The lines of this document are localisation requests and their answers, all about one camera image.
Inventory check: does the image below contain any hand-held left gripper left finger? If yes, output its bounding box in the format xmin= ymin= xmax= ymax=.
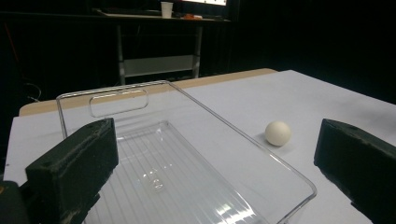
xmin=25 ymin=117 xmax=120 ymax=224

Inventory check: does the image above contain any white paper cup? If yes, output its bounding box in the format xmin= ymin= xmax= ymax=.
xmin=161 ymin=1 xmax=175 ymax=19

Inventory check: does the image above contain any clear plastic container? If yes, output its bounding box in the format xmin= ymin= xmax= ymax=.
xmin=55 ymin=79 xmax=318 ymax=224

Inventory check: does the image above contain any white egg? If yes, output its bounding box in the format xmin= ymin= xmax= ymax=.
xmin=264 ymin=120 xmax=292 ymax=147

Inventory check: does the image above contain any orange thing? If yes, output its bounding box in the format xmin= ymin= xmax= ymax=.
xmin=181 ymin=13 xmax=204 ymax=21

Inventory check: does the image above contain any white table cover board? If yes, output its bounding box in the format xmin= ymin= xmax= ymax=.
xmin=3 ymin=69 xmax=396 ymax=224

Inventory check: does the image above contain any white metal frame stand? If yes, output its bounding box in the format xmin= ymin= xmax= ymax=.
xmin=92 ymin=8 xmax=232 ymax=86

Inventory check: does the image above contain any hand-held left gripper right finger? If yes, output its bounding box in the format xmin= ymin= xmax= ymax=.
xmin=313 ymin=118 xmax=396 ymax=224

